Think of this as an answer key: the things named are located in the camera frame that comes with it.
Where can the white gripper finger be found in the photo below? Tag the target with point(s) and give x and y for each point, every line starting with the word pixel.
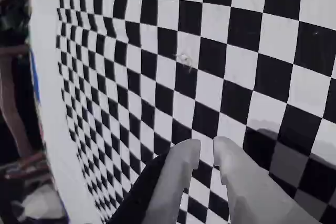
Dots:
pixel 249 190

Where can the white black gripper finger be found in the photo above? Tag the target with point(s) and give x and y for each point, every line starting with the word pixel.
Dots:
pixel 173 171

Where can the black and white checkered mat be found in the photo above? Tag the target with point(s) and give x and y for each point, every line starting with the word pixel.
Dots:
pixel 183 82

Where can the blue tape strip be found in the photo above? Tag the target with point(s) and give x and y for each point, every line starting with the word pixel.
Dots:
pixel 34 77

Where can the brown wooden chair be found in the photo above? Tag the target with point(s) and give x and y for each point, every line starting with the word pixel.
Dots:
pixel 9 98

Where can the green leafy plant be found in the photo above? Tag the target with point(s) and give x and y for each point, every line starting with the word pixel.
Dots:
pixel 13 22

